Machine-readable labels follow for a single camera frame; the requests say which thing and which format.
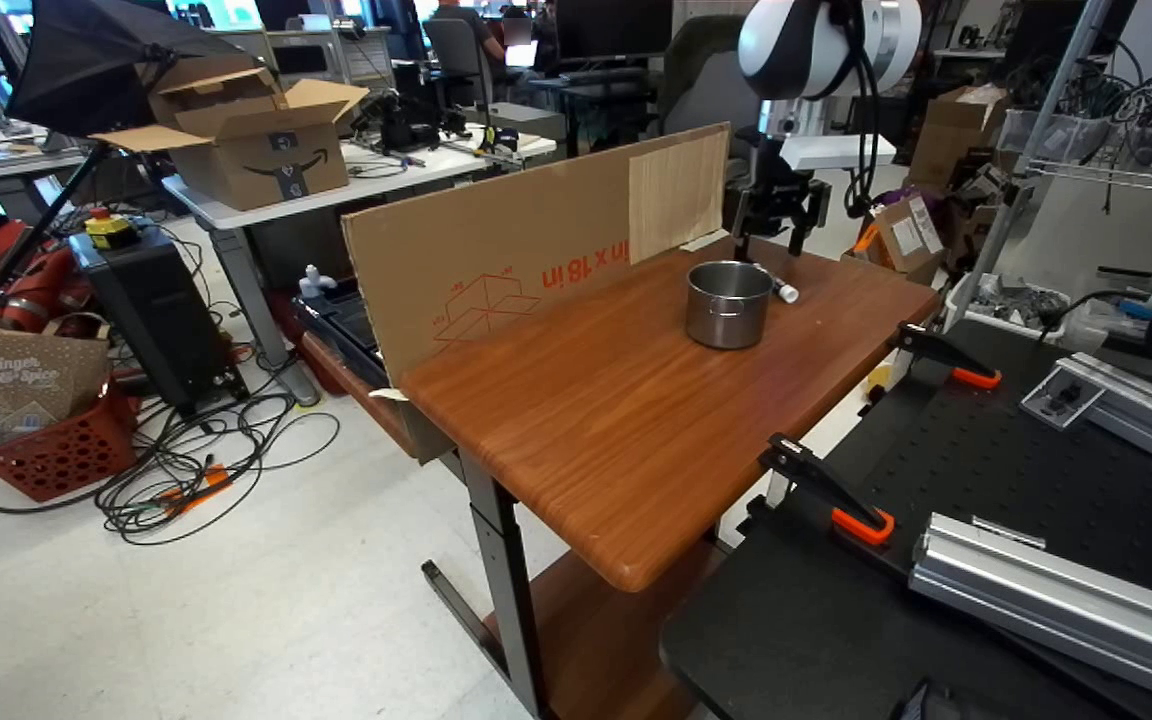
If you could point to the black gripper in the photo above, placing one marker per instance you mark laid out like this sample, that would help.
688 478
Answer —
777 186

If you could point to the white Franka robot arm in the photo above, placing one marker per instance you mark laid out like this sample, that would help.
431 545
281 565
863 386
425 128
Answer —
803 47

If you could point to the steel pot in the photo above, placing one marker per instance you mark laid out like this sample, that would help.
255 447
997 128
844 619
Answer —
725 321

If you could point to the small pale wood strip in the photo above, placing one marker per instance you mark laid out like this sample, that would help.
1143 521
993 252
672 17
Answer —
700 241

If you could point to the pale corrugated board panel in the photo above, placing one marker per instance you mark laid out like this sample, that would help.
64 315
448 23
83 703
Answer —
678 192

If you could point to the small labelled cardboard box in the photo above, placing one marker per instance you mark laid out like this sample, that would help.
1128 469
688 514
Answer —
901 241

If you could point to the plain brown cardboard box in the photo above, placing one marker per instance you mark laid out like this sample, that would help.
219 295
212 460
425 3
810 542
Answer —
956 132

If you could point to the black perforated breadboard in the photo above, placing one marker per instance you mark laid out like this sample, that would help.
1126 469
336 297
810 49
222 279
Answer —
789 627

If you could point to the white table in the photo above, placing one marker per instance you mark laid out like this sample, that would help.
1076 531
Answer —
379 181

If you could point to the white spray bottle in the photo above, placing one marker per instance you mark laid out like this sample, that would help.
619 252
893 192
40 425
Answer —
318 281

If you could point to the open Amazon cardboard box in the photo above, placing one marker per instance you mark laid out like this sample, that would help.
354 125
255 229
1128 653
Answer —
270 166

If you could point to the black computer tower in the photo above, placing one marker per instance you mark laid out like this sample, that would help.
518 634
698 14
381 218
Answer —
159 321

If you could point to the yellow emergency stop button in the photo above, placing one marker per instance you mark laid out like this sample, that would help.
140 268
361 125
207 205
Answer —
110 229

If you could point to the black photo umbrella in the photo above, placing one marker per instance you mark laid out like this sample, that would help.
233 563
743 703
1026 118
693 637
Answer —
83 53

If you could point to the red plastic basket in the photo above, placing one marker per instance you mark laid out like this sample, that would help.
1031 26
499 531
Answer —
58 460

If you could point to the red bag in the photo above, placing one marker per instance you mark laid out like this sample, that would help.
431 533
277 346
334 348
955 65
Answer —
16 281

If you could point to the brown paper bag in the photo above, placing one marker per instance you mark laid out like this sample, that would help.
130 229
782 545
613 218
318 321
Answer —
16 380

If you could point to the aluminium extrusion rail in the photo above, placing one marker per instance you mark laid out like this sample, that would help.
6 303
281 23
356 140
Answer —
1149 415
1070 601

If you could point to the black table leg frame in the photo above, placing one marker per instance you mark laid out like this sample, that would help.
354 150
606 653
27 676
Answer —
510 573

